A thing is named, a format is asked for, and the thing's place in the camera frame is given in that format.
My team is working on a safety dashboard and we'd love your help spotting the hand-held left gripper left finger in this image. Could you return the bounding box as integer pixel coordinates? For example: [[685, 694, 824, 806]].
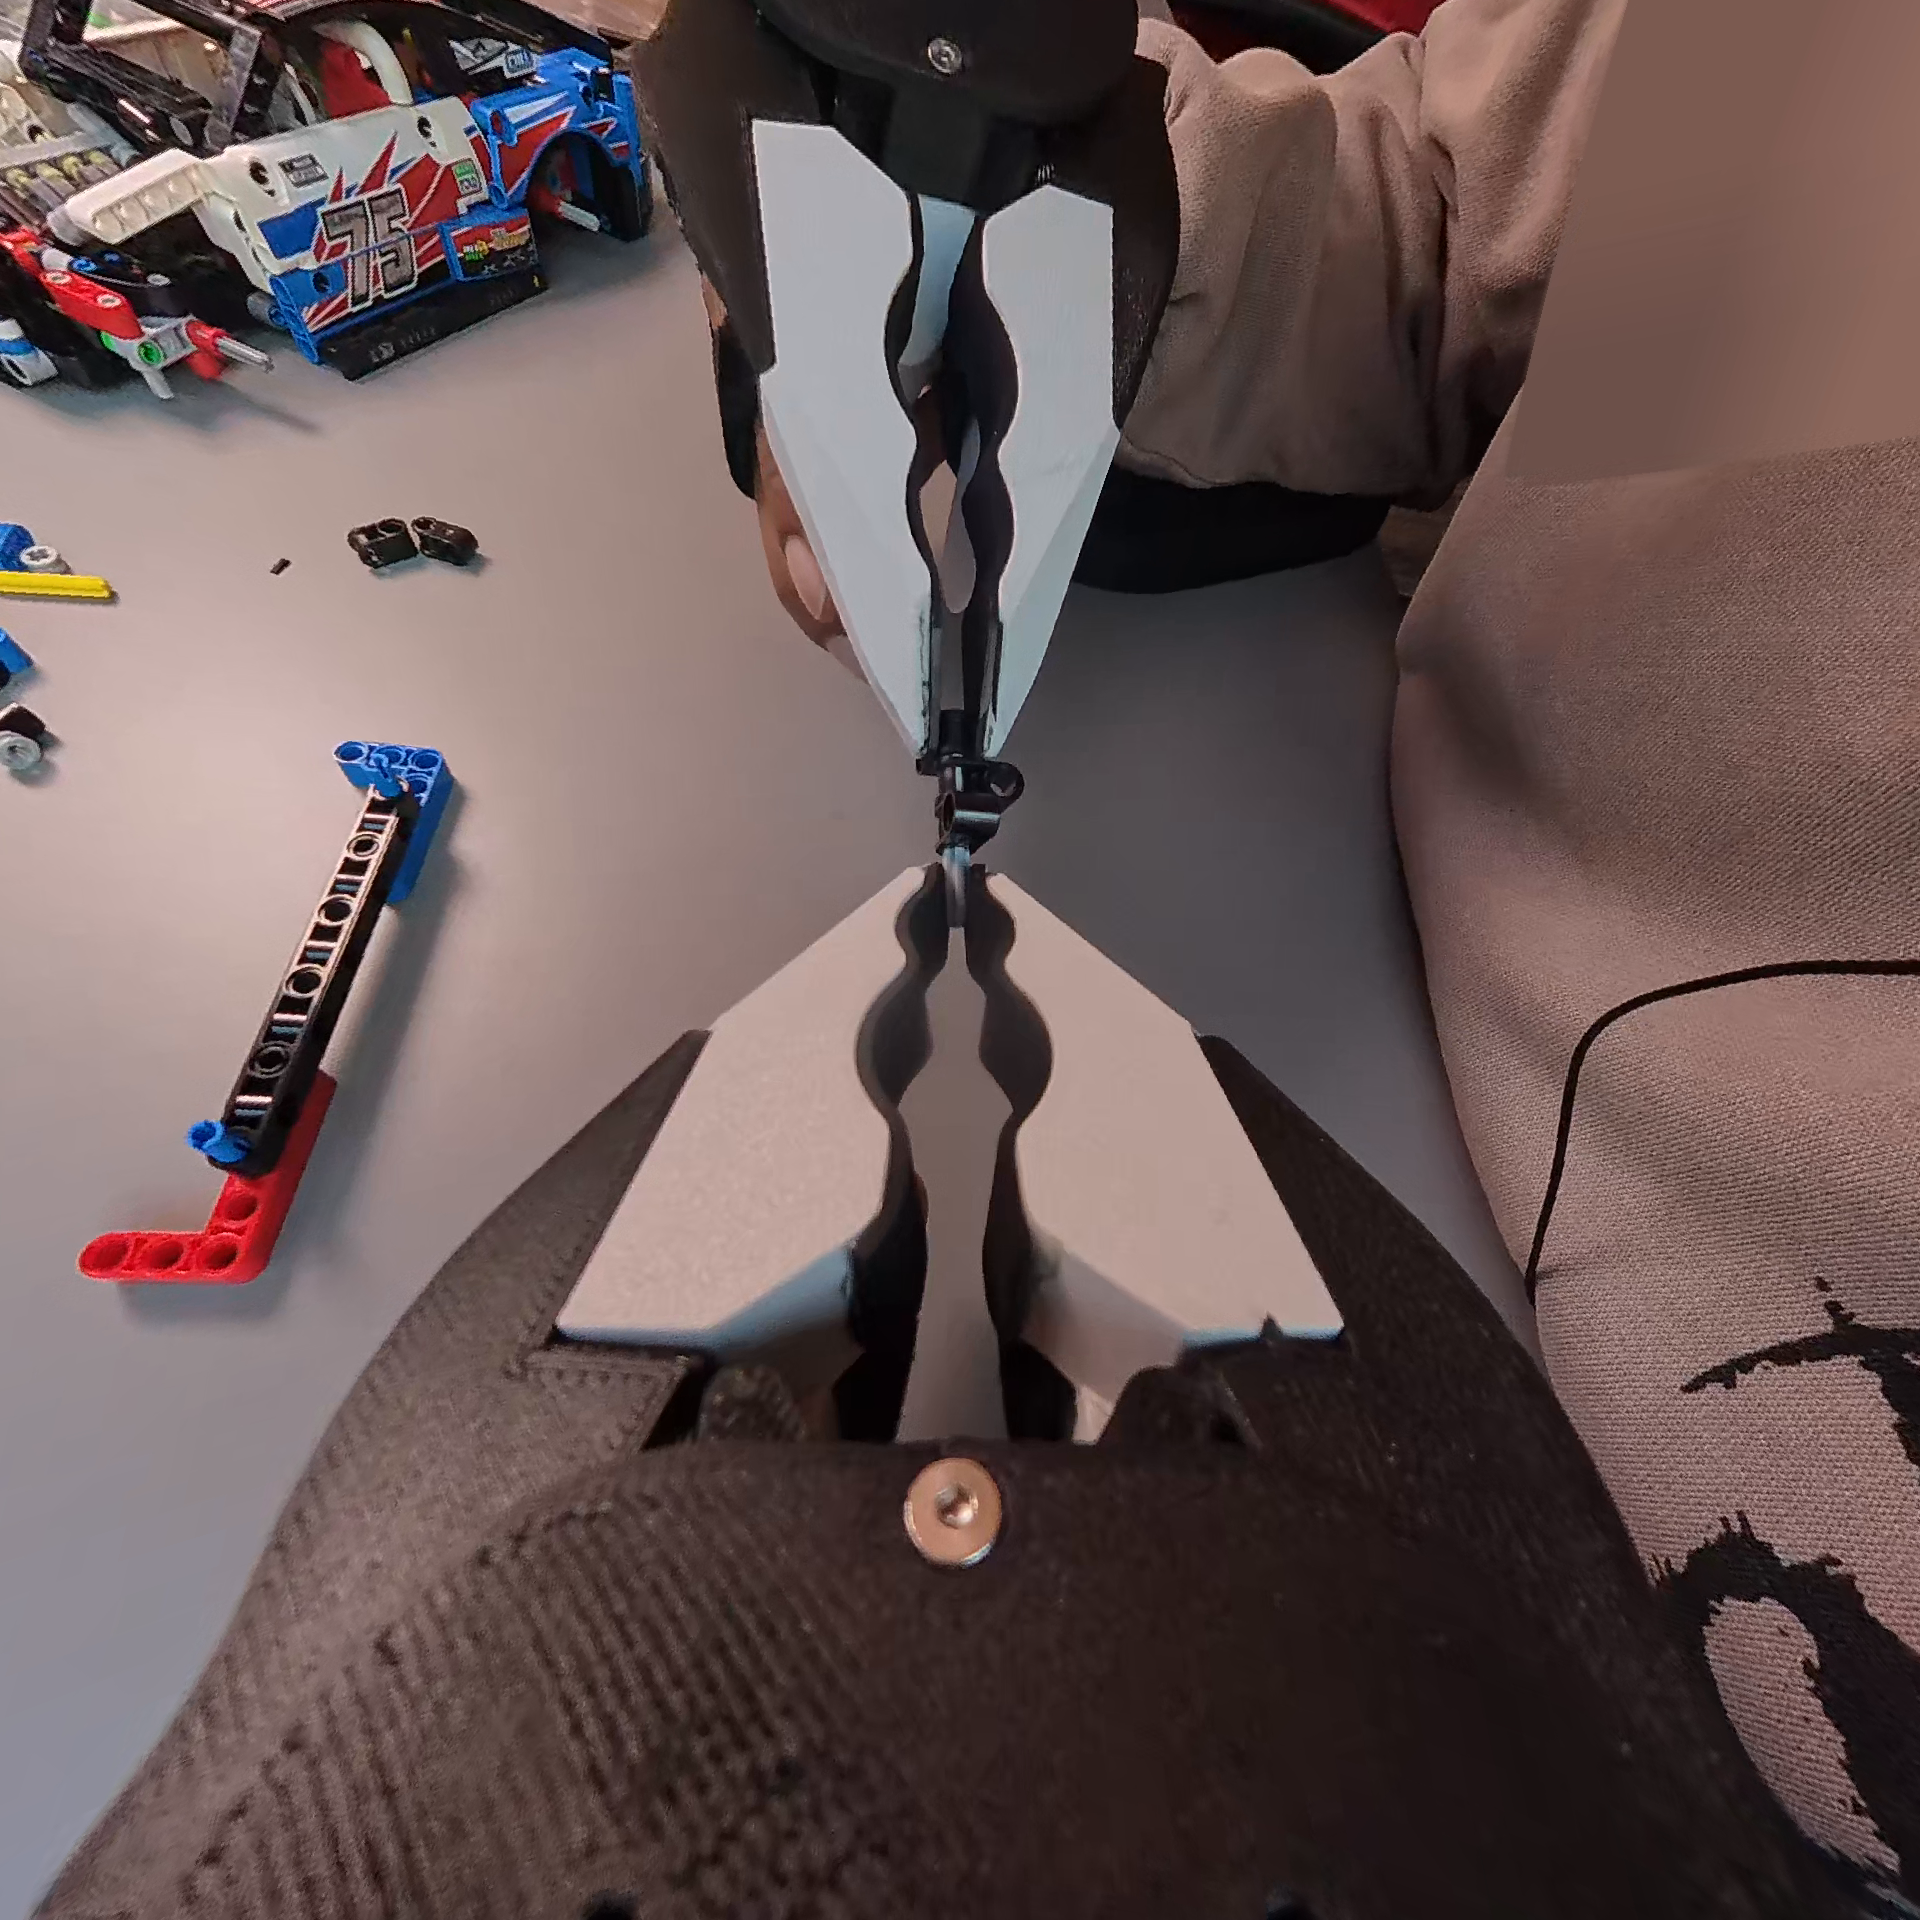
[[551, 858, 955, 1356]]

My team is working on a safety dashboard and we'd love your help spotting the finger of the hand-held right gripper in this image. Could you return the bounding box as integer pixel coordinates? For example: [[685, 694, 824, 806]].
[[962, 185, 1122, 754], [747, 119, 953, 758]]

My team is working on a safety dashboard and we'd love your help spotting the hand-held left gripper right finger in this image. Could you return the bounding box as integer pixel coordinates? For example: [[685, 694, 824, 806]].
[[962, 866, 1347, 1430]]

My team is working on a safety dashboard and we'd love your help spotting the small black lego axle assembly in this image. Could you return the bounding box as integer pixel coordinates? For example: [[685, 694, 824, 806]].
[[920, 705, 1027, 944]]

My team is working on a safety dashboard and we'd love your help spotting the person's right forearm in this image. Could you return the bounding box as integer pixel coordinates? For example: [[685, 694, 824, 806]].
[[1118, 0, 1626, 520]]

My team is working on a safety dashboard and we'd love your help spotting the black blue red lego beam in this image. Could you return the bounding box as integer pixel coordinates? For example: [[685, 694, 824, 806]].
[[77, 739, 455, 1284]]

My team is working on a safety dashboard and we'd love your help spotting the blue white red lego car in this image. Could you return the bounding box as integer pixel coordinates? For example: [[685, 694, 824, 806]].
[[0, 0, 658, 399]]

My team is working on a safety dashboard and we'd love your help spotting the pile of mixed lego pieces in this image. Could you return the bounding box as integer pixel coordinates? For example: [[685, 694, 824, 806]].
[[0, 515, 118, 688]]

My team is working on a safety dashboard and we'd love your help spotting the person's right hand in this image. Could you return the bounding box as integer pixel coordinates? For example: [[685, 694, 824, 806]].
[[747, 437, 878, 673]]

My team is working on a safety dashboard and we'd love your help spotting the thin black cable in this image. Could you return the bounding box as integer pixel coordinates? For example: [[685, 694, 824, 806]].
[[1520, 959, 1920, 1309]]

